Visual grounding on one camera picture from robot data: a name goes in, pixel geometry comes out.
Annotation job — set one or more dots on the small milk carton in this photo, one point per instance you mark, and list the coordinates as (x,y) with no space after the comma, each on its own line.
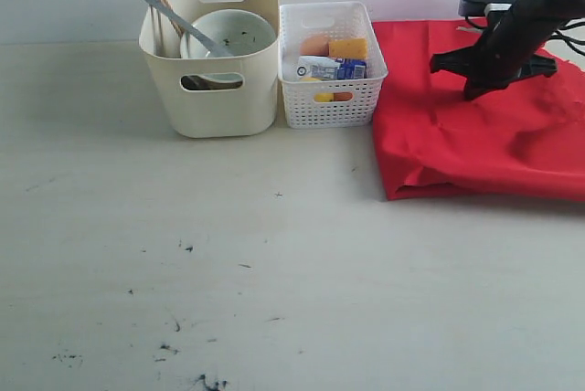
(330,69)

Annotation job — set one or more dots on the white perforated plastic basket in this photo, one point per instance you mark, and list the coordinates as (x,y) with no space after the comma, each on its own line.
(337,20)

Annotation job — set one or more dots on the metal table knife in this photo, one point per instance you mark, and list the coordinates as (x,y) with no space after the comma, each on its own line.
(214,48)

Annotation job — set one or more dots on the cream plastic tub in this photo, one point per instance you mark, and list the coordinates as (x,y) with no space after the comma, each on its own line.
(244,98)

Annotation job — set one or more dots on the yellow lemon with sticker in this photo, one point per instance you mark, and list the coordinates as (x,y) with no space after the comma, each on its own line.
(322,96)

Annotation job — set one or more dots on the red scalloped table cloth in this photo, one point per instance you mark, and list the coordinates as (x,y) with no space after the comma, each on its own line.
(526,140)

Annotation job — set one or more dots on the stainless steel cup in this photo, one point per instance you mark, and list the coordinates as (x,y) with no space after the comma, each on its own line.
(195,83)

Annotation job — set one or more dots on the pale green ceramic bowl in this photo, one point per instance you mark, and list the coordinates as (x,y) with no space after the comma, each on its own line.
(241,32)

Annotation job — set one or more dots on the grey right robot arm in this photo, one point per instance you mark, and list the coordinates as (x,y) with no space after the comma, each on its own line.
(563,11)

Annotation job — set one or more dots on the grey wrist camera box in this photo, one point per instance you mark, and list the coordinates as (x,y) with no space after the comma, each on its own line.
(475,8)

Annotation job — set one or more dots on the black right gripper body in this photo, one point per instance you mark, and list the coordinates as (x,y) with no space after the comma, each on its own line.
(506,52)

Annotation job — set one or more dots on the brown egg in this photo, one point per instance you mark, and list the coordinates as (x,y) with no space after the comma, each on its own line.
(317,45)

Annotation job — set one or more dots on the orange fried nugget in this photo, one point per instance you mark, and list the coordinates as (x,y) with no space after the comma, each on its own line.
(343,96)

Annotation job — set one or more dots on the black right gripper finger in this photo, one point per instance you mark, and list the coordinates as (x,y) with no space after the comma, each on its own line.
(459,61)
(476,86)

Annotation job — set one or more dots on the yellow cheese wedge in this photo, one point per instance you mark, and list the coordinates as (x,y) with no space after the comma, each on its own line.
(350,48)

